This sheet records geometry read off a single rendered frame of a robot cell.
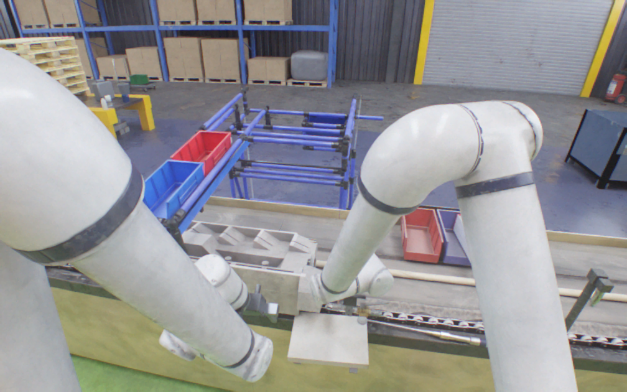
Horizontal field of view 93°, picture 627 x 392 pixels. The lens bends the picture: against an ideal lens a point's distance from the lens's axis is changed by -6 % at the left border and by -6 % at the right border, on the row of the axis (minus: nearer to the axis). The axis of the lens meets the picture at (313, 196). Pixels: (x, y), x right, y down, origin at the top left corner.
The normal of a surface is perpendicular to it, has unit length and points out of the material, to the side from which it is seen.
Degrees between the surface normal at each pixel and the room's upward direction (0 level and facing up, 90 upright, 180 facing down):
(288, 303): 80
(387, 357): 90
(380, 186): 98
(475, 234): 90
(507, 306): 72
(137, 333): 90
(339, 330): 0
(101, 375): 0
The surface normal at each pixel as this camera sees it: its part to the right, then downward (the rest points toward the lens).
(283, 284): -0.16, 0.33
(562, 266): 0.01, -0.87
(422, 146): -0.26, 0.04
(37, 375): 0.91, 0.22
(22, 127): 0.70, -0.10
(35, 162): 0.69, 0.18
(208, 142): -0.17, 0.55
